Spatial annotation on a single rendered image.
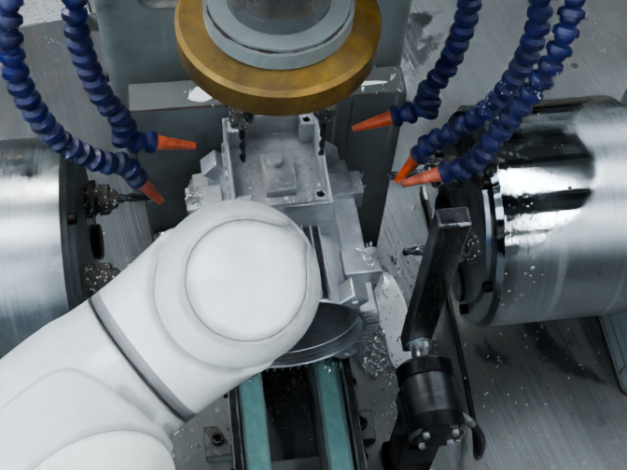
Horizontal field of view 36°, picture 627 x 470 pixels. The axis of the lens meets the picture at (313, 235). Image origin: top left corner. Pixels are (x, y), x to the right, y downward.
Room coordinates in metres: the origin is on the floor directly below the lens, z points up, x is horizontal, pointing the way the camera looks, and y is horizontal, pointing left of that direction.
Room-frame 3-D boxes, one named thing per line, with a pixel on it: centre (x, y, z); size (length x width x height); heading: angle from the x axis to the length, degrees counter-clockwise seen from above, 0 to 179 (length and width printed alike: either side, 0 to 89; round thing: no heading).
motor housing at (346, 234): (0.55, 0.04, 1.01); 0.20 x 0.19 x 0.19; 13
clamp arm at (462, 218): (0.46, -0.12, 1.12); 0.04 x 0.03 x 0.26; 12
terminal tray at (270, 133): (0.59, 0.04, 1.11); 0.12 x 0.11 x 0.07; 13
